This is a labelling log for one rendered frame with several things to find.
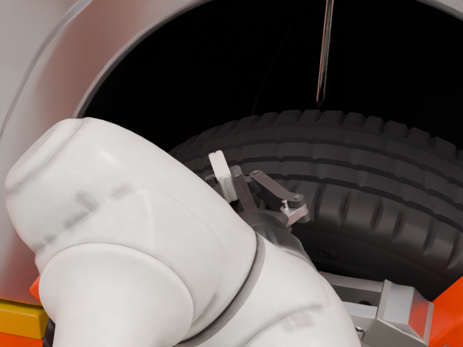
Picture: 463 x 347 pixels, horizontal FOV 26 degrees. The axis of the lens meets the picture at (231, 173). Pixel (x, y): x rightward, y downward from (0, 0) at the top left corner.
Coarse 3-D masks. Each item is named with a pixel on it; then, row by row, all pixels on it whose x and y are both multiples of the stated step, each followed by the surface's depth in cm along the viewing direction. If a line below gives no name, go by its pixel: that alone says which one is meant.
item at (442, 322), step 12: (456, 288) 97; (444, 300) 97; (456, 300) 95; (444, 312) 95; (456, 312) 93; (432, 324) 96; (444, 324) 93; (456, 324) 92; (432, 336) 94; (444, 336) 93; (456, 336) 93
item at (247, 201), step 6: (240, 174) 101; (234, 180) 100; (240, 180) 100; (240, 186) 98; (246, 186) 98; (240, 192) 97; (246, 192) 97; (240, 198) 96; (246, 198) 96; (252, 198) 94; (246, 204) 93; (252, 204) 93; (246, 210) 92; (252, 210) 92
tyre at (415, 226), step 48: (192, 144) 122; (240, 144) 115; (288, 144) 112; (336, 144) 112; (384, 144) 112; (432, 144) 115; (336, 192) 102; (384, 192) 104; (432, 192) 107; (336, 240) 101; (384, 240) 99; (432, 240) 100; (432, 288) 101; (48, 336) 119
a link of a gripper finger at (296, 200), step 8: (256, 176) 99; (264, 176) 99; (264, 184) 97; (272, 184) 97; (264, 192) 98; (272, 192) 95; (280, 192) 95; (288, 192) 94; (264, 200) 99; (272, 200) 96; (280, 200) 94; (288, 200) 93; (296, 200) 92; (304, 200) 92; (272, 208) 98; (304, 216) 93
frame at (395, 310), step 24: (336, 288) 99; (360, 288) 98; (384, 288) 98; (408, 288) 98; (360, 312) 95; (384, 312) 95; (408, 312) 95; (432, 312) 98; (360, 336) 96; (384, 336) 94; (408, 336) 94
